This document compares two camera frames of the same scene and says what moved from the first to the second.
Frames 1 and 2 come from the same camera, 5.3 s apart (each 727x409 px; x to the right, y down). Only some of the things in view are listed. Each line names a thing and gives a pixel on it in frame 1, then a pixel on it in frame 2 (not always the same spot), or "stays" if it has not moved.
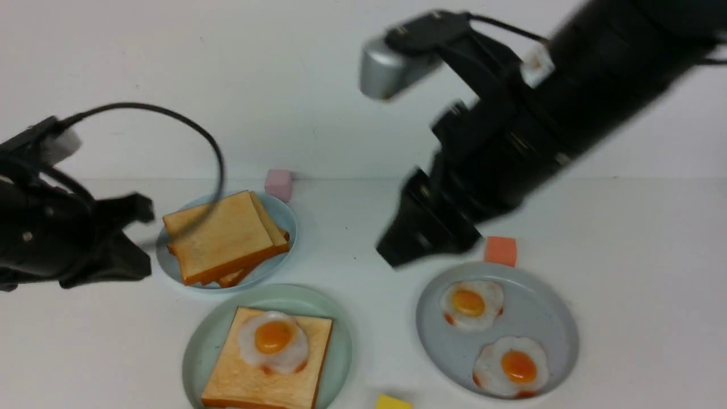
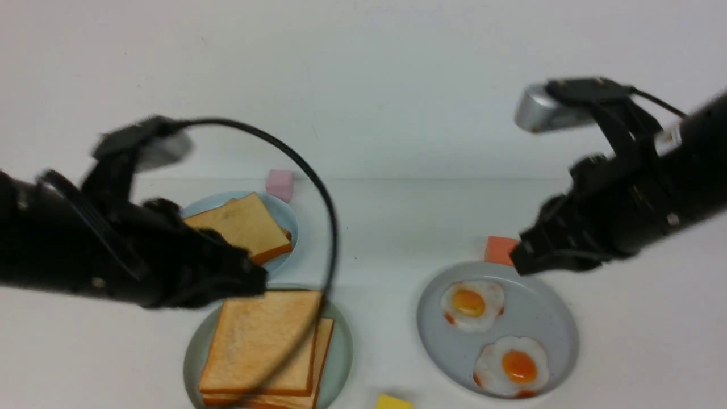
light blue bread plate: (280, 213) stays
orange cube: (501, 250) stays
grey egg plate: (535, 309) stays
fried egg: (513, 366) stays
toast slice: (207, 238) -> (252, 335)
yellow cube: (384, 401) stays
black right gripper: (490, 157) -> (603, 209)
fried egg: (472, 305) stays
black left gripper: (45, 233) -> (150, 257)
